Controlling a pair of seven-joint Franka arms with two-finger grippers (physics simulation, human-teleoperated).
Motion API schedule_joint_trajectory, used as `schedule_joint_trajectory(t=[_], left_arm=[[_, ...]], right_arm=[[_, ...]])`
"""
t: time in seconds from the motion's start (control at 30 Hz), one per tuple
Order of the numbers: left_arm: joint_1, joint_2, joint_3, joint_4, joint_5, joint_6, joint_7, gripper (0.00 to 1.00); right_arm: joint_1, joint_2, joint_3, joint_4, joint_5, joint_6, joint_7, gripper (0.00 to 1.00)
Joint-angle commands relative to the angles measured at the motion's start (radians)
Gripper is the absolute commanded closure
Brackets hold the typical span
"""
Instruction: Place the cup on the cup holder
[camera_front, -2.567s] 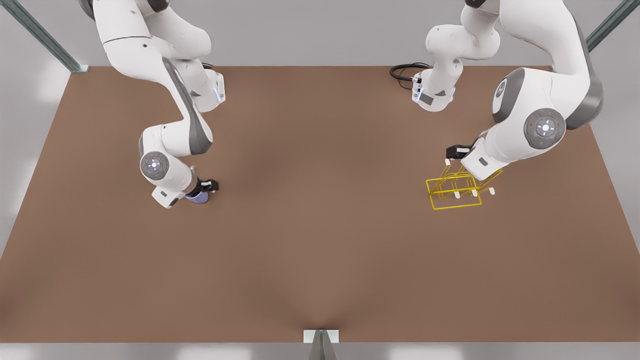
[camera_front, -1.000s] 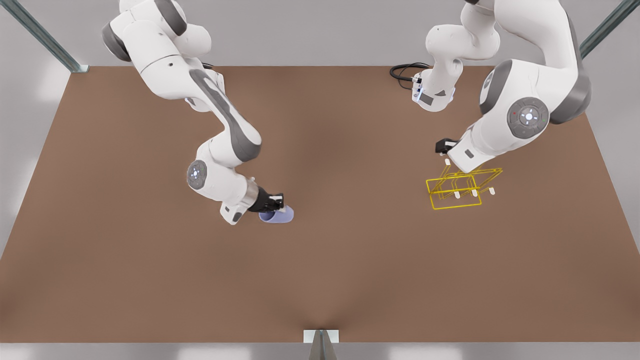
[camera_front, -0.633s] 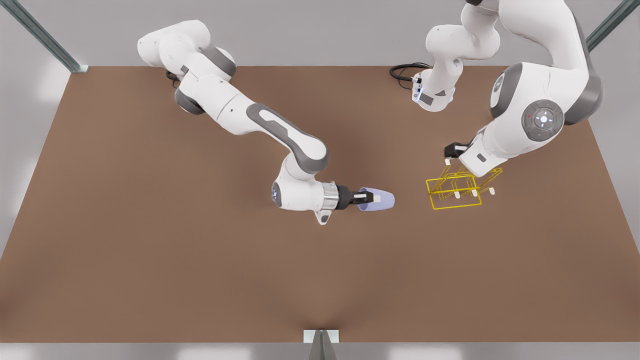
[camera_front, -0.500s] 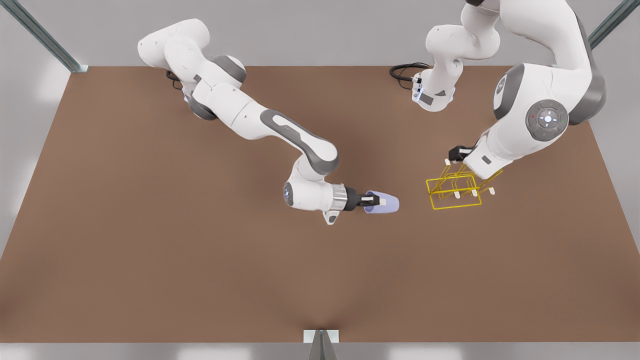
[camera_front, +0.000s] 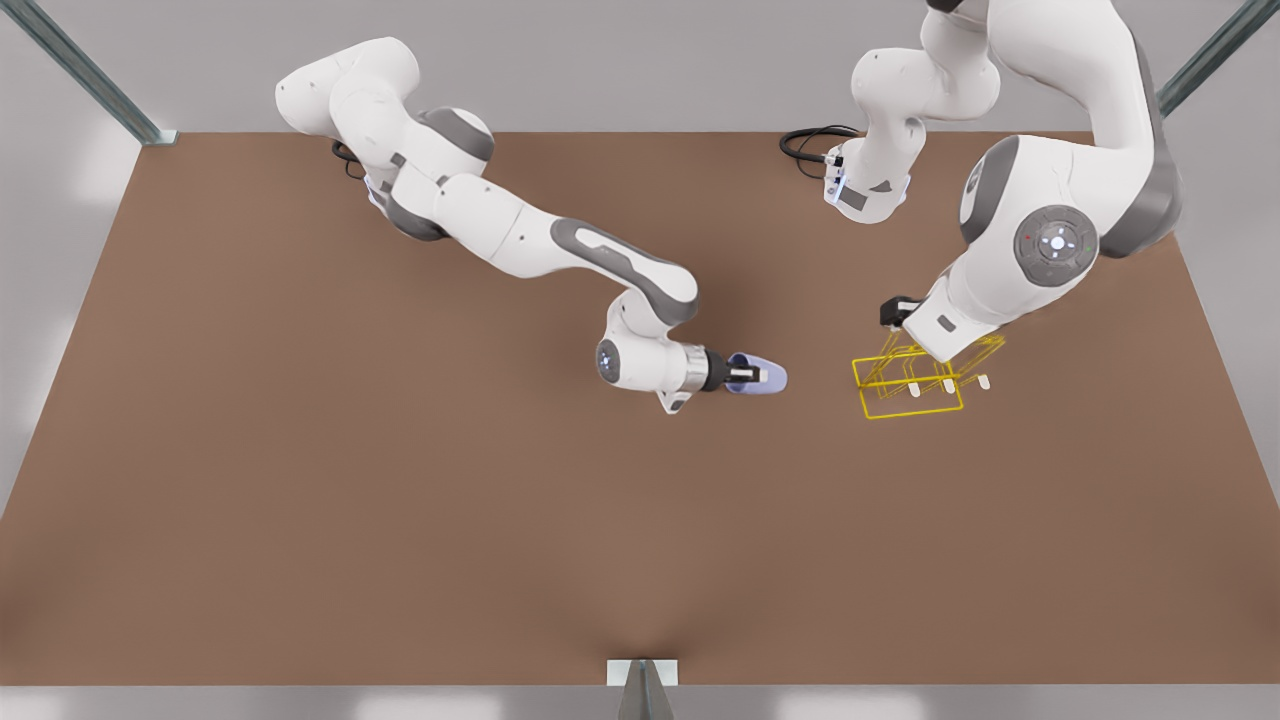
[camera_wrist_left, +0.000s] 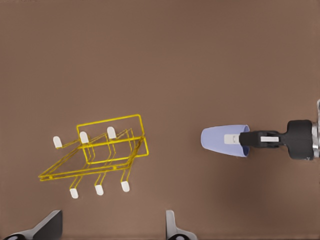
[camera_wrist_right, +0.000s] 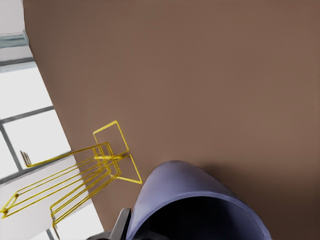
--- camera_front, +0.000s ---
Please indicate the blue cup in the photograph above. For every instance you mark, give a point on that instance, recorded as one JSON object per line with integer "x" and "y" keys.
{"x": 765, "y": 375}

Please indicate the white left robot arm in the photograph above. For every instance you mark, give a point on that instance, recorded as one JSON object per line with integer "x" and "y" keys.
{"x": 1050, "y": 220}

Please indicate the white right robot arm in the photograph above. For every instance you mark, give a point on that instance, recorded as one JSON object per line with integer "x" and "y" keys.
{"x": 470, "y": 210}

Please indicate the silver frame post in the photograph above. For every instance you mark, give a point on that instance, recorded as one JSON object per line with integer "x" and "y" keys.
{"x": 641, "y": 688}
{"x": 1212, "y": 52}
{"x": 80, "y": 68}

